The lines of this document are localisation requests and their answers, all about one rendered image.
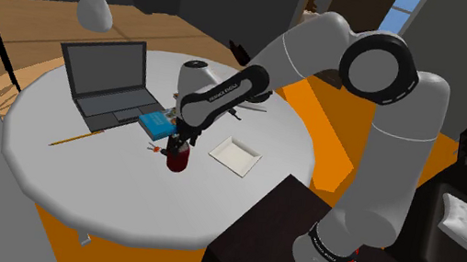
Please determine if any dark red cup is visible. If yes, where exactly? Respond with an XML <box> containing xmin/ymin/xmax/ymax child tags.
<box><xmin>165</xmin><ymin>136</ymin><xmax>193</xmax><ymax>175</ymax></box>

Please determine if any blue book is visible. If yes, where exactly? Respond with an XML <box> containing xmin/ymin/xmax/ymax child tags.
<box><xmin>135</xmin><ymin>106</ymin><xmax>181</xmax><ymax>144</ymax></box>

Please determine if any white square plate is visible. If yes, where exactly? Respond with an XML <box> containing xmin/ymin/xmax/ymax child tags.
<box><xmin>205</xmin><ymin>132</ymin><xmax>266</xmax><ymax>181</ymax></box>

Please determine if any round white table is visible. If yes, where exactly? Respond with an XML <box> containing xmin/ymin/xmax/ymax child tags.
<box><xmin>0</xmin><ymin>31</ymin><xmax>328</xmax><ymax>262</ymax></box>

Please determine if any dark grey open laptop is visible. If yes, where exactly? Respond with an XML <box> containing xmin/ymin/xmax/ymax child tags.
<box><xmin>49</xmin><ymin>29</ymin><xmax>179</xmax><ymax>143</ymax></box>

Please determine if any yellow pencil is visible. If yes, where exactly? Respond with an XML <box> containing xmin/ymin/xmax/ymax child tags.
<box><xmin>47</xmin><ymin>123</ymin><xmax>107</xmax><ymax>154</ymax></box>

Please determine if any dark robot stand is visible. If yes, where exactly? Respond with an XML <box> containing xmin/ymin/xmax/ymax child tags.
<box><xmin>193</xmin><ymin>163</ymin><xmax>417</xmax><ymax>262</ymax></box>

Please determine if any orange rug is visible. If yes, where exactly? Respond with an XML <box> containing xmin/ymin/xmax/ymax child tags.
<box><xmin>28</xmin><ymin>41</ymin><xmax>467</xmax><ymax>262</ymax></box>

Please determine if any grey rounded bag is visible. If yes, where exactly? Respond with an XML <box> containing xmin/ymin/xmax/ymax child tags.
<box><xmin>74</xmin><ymin>0</ymin><xmax>117</xmax><ymax>35</ymax></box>

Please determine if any window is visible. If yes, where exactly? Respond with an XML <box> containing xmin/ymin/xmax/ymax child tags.
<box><xmin>376</xmin><ymin>0</ymin><xmax>427</xmax><ymax>39</ymax></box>

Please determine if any small orange-handled tool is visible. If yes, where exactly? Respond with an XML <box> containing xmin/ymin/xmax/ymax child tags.
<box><xmin>145</xmin><ymin>141</ymin><xmax>169</xmax><ymax>157</ymax></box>

